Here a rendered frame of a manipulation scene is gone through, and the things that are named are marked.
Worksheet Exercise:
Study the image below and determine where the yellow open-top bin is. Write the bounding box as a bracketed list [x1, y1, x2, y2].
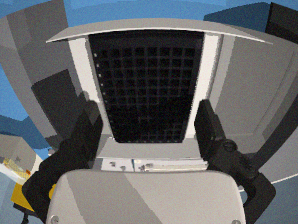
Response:
[11, 183, 56, 211]

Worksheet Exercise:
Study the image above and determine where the blue bench mat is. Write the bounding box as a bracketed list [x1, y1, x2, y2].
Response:
[0, 0, 298, 160]

